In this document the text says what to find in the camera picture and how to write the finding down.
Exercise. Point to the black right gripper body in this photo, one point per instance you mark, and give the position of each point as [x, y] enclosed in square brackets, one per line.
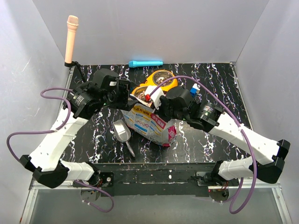
[166, 112]

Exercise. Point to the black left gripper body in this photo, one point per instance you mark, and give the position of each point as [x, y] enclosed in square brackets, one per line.
[119, 97]

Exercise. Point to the pink white pet food bag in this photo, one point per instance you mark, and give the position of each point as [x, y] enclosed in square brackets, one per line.
[142, 119]

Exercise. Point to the silver metal scoop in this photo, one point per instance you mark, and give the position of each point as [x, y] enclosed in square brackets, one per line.
[123, 134]

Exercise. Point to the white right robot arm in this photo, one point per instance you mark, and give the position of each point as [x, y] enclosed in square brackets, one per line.
[267, 158]

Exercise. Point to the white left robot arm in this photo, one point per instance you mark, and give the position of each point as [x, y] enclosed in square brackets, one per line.
[82, 103]

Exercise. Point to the yellow double pet bowl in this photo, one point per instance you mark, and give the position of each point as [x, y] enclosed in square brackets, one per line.
[155, 79]

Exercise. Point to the blue toy brick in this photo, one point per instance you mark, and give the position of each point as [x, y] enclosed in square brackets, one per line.
[194, 91]

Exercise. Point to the cyan flashlight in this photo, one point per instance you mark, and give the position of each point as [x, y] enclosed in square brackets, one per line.
[135, 64]

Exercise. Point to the pink microphone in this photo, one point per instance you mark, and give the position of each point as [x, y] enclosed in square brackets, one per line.
[72, 26]

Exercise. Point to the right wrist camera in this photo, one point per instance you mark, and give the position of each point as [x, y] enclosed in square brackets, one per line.
[174, 96]

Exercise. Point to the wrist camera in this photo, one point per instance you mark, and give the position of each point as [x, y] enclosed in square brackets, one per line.
[174, 96]
[105, 79]

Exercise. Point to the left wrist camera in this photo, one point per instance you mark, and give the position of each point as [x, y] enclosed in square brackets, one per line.
[105, 79]

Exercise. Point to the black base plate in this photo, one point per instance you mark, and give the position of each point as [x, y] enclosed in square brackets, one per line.
[149, 179]

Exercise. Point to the aluminium frame rail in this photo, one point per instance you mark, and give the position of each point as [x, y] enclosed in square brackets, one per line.
[47, 157]

